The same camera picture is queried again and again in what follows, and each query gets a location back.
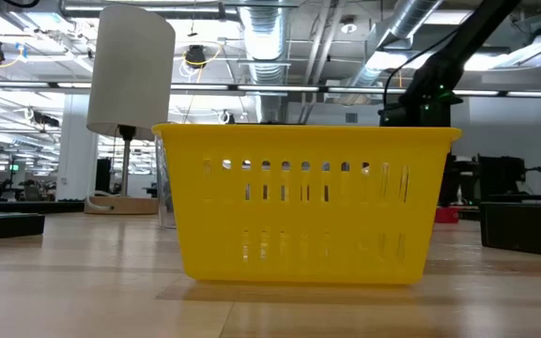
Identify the small red block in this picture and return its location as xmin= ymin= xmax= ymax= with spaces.
xmin=434 ymin=206 xmax=460 ymax=224

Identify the black rectangular block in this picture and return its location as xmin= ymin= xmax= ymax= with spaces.
xmin=0 ymin=211 xmax=46 ymax=238

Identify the black background equipment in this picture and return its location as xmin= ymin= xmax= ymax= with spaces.
xmin=439 ymin=152 xmax=541 ymax=208

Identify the yellow plastic basket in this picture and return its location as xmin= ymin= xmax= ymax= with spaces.
xmin=151 ymin=122 xmax=463 ymax=286

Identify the clear plastic container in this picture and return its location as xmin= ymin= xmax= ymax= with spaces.
xmin=154 ymin=134 xmax=178 ymax=230

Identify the white cylinder lamp shade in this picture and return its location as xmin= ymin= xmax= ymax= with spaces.
xmin=85 ymin=4 xmax=177 ymax=216

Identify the white column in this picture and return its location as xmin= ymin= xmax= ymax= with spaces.
xmin=55 ymin=92 xmax=100 ymax=202

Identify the silver ventilation duct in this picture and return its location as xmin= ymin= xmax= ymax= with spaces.
xmin=340 ymin=0 xmax=445 ymax=93
xmin=238 ymin=0 xmax=291 ymax=85

